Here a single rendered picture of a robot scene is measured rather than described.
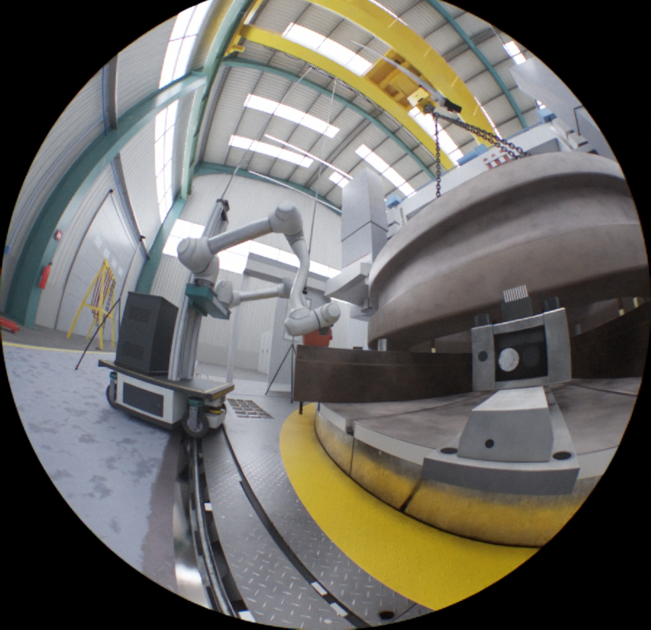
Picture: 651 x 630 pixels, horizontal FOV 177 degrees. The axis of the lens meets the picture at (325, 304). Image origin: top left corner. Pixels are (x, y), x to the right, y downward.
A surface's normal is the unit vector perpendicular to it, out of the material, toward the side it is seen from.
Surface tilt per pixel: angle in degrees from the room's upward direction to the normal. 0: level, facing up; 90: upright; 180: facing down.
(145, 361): 90
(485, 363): 90
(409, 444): 90
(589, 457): 90
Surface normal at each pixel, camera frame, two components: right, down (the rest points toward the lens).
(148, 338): 0.22, -0.28
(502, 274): -0.83, -0.22
